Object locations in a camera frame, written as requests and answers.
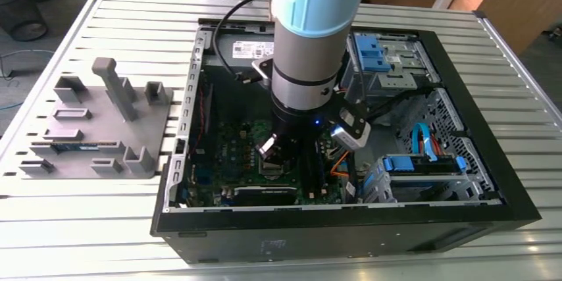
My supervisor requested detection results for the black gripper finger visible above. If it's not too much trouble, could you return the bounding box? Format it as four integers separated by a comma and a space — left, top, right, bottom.
255, 132, 284, 165
281, 136, 303, 166

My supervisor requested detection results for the black RAM slot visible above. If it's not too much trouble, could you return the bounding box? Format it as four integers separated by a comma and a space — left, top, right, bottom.
296, 149, 307, 198

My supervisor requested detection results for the green Dell motherboard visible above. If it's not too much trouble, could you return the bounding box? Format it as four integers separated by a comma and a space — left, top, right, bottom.
188, 118, 347, 206

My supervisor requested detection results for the black graphics card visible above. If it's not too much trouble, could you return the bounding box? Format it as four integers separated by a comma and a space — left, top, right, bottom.
232, 184, 299, 206

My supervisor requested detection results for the grey power supply unit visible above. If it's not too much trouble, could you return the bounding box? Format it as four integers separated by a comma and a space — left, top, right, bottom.
204, 32, 276, 120

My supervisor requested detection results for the hard disk in blue carrier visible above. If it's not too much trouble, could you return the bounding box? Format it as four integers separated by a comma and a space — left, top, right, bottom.
380, 154, 467, 176

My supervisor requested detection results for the blue drive latch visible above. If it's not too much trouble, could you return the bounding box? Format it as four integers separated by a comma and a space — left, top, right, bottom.
353, 36, 394, 73

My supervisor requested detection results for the grey metal drive cage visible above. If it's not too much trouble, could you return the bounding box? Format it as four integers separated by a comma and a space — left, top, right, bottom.
340, 34, 440, 107

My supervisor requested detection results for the black open PC case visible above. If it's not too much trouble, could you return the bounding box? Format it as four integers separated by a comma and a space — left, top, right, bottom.
149, 17, 543, 265

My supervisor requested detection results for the metal disk bay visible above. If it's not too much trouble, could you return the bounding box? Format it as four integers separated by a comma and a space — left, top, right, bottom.
357, 154, 504, 203

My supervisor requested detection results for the grey plastic parts rack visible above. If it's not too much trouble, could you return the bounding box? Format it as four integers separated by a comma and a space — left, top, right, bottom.
16, 57, 176, 180

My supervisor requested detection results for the blue RAM stick on rack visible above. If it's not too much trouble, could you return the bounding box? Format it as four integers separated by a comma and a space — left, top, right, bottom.
49, 142, 101, 153

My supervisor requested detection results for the metal socket cover frame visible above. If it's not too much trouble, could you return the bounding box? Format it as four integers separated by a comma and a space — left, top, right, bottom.
257, 161, 288, 180

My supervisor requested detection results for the orange wire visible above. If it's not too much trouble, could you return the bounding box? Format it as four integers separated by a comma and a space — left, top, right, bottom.
328, 151, 357, 176

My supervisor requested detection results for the silver side wrist camera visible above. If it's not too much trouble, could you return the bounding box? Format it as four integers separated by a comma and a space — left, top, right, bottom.
249, 57, 276, 85

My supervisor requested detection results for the black camera cable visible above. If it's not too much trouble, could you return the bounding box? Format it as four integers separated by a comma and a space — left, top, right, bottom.
212, 0, 265, 84
345, 59, 368, 109

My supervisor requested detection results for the black cable bundle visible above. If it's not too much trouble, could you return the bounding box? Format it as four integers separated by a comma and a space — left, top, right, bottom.
327, 86, 435, 160

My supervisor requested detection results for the blue data wire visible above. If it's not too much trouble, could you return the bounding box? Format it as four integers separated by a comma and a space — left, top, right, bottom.
411, 122, 440, 163

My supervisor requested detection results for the red data wire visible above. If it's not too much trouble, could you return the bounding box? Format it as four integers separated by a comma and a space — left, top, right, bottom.
419, 131, 446, 159

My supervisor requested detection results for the white floor cable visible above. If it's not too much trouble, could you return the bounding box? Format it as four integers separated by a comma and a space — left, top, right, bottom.
0, 49, 56, 80

